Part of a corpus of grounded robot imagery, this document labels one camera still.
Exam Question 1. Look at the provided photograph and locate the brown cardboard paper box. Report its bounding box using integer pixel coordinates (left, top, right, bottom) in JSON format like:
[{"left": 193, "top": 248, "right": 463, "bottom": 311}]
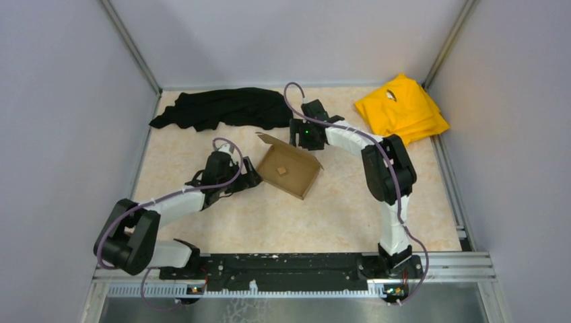
[{"left": 256, "top": 132, "right": 323, "bottom": 201}]

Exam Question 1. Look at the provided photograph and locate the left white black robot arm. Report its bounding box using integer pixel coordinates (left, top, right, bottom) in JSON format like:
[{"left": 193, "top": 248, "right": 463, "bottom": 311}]
[{"left": 93, "top": 148, "right": 262, "bottom": 279}]

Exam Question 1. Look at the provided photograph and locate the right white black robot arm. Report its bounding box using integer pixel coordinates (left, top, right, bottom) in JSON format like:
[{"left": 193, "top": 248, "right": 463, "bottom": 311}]
[{"left": 290, "top": 100, "right": 417, "bottom": 277}]

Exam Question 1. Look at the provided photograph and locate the black cloth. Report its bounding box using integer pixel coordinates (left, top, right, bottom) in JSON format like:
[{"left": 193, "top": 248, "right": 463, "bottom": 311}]
[{"left": 149, "top": 87, "right": 293, "bottom": 132}]

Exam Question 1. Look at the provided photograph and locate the yellow folded cloth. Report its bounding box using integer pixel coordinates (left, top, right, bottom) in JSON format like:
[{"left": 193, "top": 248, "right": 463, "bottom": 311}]
[{"left": 354, "top": 73, "right": 450, "bottom": 145}]

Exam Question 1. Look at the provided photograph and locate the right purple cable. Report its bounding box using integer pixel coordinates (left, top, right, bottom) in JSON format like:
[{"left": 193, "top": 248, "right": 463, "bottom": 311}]
[{"left": 283, "top": 82, "right": 430, "bottom": 307}]

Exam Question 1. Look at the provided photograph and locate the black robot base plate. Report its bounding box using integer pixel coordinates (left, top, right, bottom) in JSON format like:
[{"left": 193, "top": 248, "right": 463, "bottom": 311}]
[{"left": 159, "top": 252, "right": 424, "bottom": 292}]

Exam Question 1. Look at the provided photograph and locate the right aluminium corner post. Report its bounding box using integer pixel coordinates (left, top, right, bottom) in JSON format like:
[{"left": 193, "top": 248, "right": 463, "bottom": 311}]
[{"left": 422, "top": 0, "right": 480, "bottom": 90}]

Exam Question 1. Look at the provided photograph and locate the aluminium corner post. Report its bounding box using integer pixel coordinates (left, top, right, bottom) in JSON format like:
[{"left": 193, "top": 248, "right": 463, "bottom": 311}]
[
  {"left": 98, "top": 0, "right": 162, "bottom": 96},
  {"left": 422, "top": 0, "right": 480, "bottom": 90}
]

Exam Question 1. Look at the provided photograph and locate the left aluminium corner post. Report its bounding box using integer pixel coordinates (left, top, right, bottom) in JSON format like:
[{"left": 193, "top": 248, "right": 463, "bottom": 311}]
[{"left": 98, "top": 0, "right": 162, "bottom": 96}]

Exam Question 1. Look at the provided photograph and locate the aluminium frame rail front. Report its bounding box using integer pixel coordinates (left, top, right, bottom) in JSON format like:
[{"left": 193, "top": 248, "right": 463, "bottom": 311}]
[{"left": 93, "top": 252, "right": 496, "bottom": 299}]

